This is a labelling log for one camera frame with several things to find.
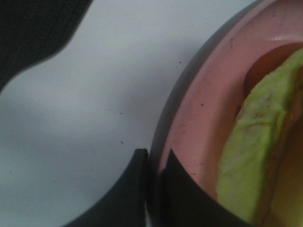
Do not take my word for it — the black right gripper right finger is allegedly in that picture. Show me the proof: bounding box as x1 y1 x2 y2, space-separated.
162 150 248 227

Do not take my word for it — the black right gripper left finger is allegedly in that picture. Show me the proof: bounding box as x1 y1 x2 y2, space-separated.
66 148 148 227

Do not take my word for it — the white bread sandwich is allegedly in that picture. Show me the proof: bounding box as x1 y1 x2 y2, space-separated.
216 44 303 227

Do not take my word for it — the pink round plate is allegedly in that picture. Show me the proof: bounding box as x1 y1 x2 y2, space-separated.
150 0 303 201

